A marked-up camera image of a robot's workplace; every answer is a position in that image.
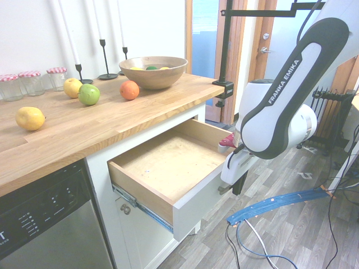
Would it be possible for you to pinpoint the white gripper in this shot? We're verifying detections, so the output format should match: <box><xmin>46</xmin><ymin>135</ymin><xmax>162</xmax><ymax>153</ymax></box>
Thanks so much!
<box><xmin>220</xmin><ymin>150</ymin><xmax>257</xmax><ymax>195</ymax></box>

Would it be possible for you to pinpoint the white wooden drawer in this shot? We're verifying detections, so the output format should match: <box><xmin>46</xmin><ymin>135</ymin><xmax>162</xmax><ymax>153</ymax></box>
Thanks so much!
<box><xmin>107</xmin><ymin>119</ymin><xmax>235</xmax><ymax>242</ymax></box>

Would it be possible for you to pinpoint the dark blue doormat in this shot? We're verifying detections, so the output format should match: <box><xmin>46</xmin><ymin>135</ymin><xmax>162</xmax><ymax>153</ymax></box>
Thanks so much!
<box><xmin>204</xmin><ymin>119</ymin><xmax>234</xmax><ymax>132</ymax></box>

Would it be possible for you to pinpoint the white desk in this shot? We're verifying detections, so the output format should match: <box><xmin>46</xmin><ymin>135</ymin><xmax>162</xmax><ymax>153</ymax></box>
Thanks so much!
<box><xmin>328</xmin><ymin>89</ymin><xmax>359</xmax><ymax>194</ymax></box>

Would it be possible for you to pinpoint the white cabinet door with knob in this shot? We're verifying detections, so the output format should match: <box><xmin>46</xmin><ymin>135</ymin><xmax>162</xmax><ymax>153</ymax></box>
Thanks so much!
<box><xmin>113</xmin><ymin>196</ymin><xmax>174</xmax><ymax>269</ymax></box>

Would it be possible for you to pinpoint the black oil radiator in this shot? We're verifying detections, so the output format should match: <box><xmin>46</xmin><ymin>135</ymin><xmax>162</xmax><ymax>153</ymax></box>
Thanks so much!
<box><xmin>310</xmin><ymin>86</ymin><xmax>355</xmax><ymax>156</ymax></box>

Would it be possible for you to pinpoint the wooden framed glass door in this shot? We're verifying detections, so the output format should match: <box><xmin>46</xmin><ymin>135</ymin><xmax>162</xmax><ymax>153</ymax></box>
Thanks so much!
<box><xmin>185</xmin><ymin>0</ymin><xmax>249</xmax><ymax>124</ymax></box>

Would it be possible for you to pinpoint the large wooden bowl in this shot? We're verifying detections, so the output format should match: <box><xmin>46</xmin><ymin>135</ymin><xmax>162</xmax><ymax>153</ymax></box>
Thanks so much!
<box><xmin>118</xmin><ymin>56</ymin><xmax>188</xmax><ymax>90</ymax></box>

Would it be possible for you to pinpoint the white island cabinet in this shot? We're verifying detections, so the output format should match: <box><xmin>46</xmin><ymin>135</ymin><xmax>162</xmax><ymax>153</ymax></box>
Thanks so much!
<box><xmin>84</xmin><ymin>102</ymin><xmax>207</xmax><ymax>269</ymax></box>

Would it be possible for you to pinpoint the orange fruit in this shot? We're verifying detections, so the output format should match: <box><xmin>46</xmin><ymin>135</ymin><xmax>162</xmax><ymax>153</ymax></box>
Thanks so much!
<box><xmin>119</xmin><ymin>80</ymin><xmax>140</xmax><ymax>101</ymax></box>

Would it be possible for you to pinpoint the black candle holder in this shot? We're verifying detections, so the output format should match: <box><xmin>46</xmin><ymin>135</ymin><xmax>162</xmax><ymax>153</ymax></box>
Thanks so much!
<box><xmin>117</xmin><ymin>47</ymin><xmax>129</xmax><ymax>76</ymax></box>
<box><xmin>97</xmin><ymin>39</ymin><xmax>120</xmax><ymax>81</ymax></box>
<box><xmin>74</xmin><ymin>63</ymin><xmax>94</xmax><ymax>85</ymax></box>

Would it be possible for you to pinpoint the green apple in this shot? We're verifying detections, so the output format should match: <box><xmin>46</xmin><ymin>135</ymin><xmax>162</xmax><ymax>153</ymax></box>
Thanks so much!
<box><xmin>77</xmin><ymin>84</ymin><xmax>101</xmax><ymax>106</ymax></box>

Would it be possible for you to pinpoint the stainless steel dishwasher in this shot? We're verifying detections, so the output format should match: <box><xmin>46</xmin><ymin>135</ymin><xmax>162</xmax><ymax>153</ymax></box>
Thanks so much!
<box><xmin>0</xmin><ymin>159</ymin><xmax>114</xmax><ymax>269</ymax></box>

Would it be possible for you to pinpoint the yellow apple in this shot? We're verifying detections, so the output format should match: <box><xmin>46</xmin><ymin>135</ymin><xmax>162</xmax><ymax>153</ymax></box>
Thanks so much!
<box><xmin>63</xmin><ymin>77</ymin><xmax>84</xmax><ymax>99</ymax></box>

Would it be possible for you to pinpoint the glass jar red checked lid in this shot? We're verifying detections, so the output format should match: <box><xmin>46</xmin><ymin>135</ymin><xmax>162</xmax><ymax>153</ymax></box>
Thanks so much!
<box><xmin>46</xmin><ymin>67</ymin><xmax>68</xmax><ymax>92</ymax></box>
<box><xmin>18</xmin><ymin>70</ymin><xmax>45</xmax><ymax>96</ymax></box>
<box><xmin>0</xmin><ymin>74</ymin><xmax>24</xmax><ymax>101</ymax></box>

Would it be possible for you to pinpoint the blue taped cable bundle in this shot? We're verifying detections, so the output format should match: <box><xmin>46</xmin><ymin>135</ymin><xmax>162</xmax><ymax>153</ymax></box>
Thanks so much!
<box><xmin>226</xmin><ymin>188</ymin><xmax>337</xmax><ymax>228</ymax></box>

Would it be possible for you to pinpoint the red white wrist camera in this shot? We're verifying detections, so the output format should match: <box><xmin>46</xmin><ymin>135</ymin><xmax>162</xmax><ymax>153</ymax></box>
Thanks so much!
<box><xmin>217</xmin><ymin>133</ymin><xmax>237</xmax><ymax>154</ymax></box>

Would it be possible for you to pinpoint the white cable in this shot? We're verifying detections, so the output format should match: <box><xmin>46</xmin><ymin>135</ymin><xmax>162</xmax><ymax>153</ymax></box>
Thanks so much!
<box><xmin>243</xmin><ymin>219</ymin><xmax>281</xmax><ymax>269</ymax></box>

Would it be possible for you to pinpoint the thin black cable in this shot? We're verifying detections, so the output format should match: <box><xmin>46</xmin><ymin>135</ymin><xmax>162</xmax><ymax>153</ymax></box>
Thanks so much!
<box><xmin>326</xmin><ymin>134</ymin><xmax>359</xmax><ymax>269</ymax></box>
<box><xmin>225</xmin><ymin>222</ymin><xmax>242</xmax><ymax>269</ymax></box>

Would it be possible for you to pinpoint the black camera stand pole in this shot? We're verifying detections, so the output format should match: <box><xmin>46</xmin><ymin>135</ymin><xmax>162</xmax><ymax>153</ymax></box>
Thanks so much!
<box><xmin>219</xmin><ymin>0</ymin><xmax>328</xmax><ymax>82</ymax></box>

